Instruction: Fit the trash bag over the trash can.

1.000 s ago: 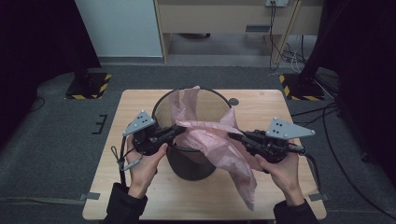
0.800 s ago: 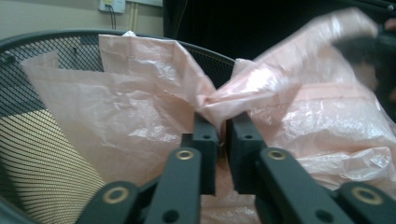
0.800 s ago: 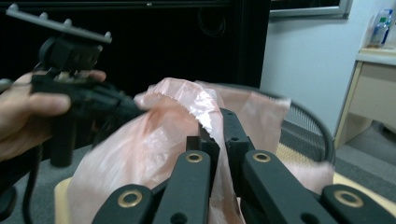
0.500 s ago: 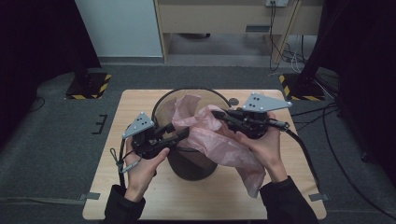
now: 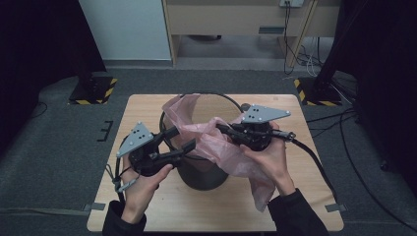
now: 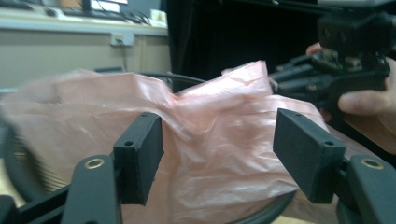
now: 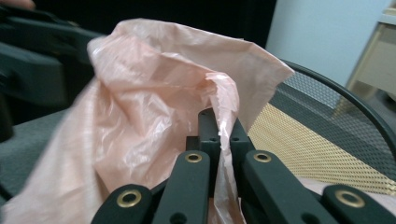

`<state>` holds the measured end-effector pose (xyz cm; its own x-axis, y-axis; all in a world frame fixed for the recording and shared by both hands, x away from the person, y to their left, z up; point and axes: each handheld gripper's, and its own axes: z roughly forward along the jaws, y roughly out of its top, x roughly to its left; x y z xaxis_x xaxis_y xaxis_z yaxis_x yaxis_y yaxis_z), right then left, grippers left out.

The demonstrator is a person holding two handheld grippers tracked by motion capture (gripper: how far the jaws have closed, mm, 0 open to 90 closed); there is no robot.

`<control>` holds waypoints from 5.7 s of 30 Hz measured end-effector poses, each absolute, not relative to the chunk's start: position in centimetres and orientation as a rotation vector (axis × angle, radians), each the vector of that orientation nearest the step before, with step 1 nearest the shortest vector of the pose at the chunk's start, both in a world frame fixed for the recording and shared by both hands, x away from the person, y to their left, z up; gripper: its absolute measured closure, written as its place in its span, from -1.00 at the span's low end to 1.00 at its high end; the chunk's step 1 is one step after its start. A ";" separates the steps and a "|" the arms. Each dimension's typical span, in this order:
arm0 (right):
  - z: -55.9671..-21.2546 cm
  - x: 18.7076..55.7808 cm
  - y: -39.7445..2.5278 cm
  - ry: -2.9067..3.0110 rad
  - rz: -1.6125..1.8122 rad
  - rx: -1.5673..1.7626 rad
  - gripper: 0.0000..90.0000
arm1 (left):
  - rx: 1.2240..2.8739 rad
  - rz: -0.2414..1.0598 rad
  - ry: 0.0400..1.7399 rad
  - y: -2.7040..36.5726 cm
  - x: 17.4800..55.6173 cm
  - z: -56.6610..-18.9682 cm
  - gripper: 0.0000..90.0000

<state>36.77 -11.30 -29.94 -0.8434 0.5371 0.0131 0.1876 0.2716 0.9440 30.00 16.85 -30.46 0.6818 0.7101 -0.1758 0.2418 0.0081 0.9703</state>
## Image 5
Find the black metal stand pole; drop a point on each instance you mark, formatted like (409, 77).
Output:
(331, 59)

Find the person's right hand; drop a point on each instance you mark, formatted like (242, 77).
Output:
(273, 164)

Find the grey tape strip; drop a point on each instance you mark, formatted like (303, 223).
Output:
(336, 207)
(95, 206)

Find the grey power strip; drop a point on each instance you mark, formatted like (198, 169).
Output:
(291, 2)

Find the black round sticker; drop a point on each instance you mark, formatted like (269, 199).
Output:
(245, 106)

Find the person's left hand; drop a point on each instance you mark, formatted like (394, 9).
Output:
(141, 190)

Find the light wooden desk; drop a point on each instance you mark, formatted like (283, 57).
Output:
(229, 19)

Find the black curtain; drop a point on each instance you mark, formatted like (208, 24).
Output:
(387, 65)
(32, 49)

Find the black mesh waste bin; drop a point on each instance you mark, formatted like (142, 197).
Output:
(203, 177)

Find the black striped stand base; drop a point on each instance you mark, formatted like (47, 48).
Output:
(91, 91)
(319, 96)

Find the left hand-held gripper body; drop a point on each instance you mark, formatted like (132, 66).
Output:
(144, 157)

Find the black floor tape marks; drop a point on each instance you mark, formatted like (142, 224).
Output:
(106, 130)

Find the pink plastic bag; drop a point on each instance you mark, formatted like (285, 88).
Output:
(219, 147)

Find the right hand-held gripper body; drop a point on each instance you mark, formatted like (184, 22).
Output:
(259, 137)

